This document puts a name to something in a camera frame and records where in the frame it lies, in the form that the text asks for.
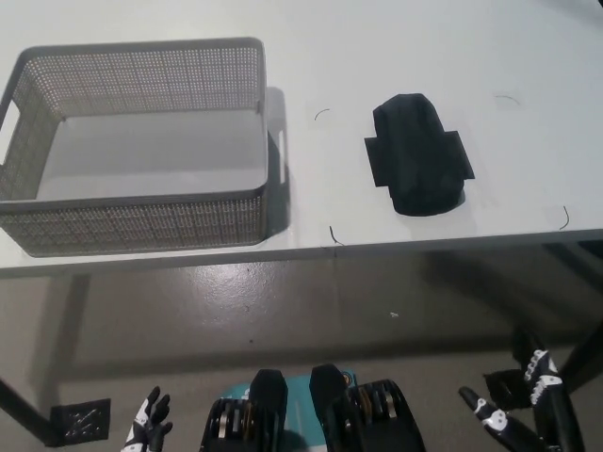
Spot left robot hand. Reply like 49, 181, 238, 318
122, 385, 174, 452

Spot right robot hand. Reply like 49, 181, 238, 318
459, 329, 574, 452

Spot black fabric pencil case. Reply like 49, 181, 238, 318
371, 92, 468, 218

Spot robot torso black teal blocks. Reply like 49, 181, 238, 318
200, 364, 428, 452

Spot black metal table leg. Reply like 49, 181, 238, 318
0, 374, 54, 442

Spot grey perforated plastic basket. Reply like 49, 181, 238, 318
0, 36, 289, 258

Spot black flat square mat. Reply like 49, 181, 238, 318
364, 129, 476, 188

